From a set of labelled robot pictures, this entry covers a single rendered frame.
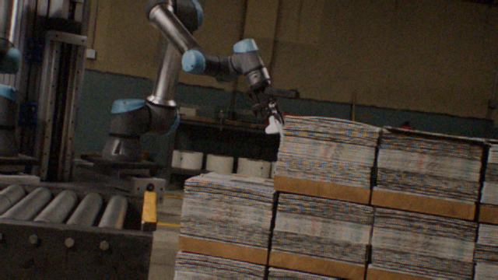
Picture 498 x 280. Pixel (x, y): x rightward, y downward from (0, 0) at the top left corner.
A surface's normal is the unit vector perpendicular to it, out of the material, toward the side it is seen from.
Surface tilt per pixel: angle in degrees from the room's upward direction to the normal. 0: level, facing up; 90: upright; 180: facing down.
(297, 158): 90
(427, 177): 90
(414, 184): 90
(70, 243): 90
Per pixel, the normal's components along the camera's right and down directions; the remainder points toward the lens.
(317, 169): -0.22, 0.03
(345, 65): 0.13, 0.07
